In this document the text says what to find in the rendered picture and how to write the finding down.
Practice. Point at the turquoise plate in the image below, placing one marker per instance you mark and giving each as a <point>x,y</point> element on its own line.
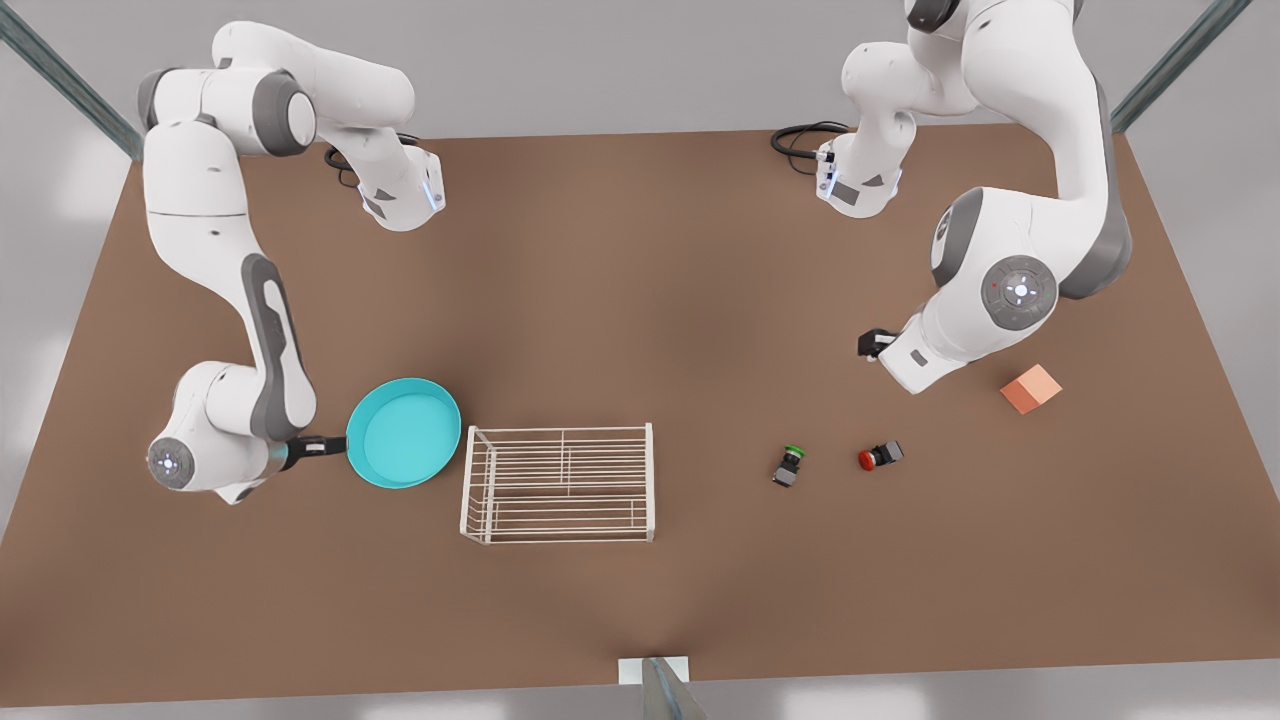
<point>404,432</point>

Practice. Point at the red button switch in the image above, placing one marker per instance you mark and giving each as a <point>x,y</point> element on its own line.
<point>880,456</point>

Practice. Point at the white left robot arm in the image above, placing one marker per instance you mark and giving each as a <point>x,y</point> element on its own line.
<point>1040,230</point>

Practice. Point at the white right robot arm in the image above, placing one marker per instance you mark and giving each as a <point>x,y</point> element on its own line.
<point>200,200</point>

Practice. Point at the orange cube block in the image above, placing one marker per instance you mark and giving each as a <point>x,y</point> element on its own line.
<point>1031,388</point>

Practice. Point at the green button switch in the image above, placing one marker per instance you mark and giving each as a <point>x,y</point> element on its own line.
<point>790,465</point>

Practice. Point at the silver frame post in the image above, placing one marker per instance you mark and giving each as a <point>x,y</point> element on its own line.
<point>662,688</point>
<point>1180,62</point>
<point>70,78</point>

